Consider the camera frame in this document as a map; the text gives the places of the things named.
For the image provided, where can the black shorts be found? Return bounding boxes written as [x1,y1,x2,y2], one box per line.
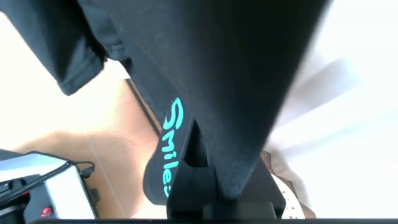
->
[0,0,331,207]

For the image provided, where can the white laundry basket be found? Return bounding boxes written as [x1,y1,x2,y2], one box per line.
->
[269,173,307,219]

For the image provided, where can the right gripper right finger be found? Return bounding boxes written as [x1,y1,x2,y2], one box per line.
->
[238,157,287,219]

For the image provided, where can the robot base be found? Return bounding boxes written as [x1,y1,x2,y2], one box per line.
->
[0,149,101,220]

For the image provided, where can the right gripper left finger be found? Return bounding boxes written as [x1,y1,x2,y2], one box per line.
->
[166,118,225,219]

